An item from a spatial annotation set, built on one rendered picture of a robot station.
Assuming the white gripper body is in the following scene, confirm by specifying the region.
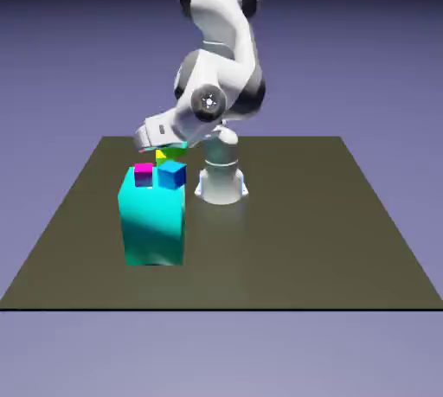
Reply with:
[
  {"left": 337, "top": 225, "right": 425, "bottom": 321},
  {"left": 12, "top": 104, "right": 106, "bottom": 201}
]
[{"left": 133, "top": 125, "right": 188, "bottom": 154}]

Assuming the small yellow cube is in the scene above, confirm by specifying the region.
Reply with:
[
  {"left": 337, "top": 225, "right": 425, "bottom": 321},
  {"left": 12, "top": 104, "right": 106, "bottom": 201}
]
[{"left": 155, "top": 149, "right": 177, "bottom": 168}]

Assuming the small magenta cube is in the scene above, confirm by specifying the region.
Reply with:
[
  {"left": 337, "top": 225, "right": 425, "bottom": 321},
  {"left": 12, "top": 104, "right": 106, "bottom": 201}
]
[{"left": 133, "top": 162, "right": 154, "bottom": 189}]

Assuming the small blue cube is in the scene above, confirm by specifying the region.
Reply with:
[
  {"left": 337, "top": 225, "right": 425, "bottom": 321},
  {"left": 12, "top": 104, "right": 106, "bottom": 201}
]
[{"left": 157, "top": 160, "right": 188, "bottom": 190}]

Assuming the large green box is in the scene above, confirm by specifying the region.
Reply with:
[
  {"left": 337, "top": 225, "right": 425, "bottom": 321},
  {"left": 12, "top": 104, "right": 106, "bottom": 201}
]
[{"left": 159, "top": 145, "right": 189, "bottom": 163}]

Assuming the large cyan box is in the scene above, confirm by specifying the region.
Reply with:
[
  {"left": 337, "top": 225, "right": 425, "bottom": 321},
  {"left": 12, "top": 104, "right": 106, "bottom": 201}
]
[{"left": 117, "top": 165, "right": 187, "bottom": 267}]

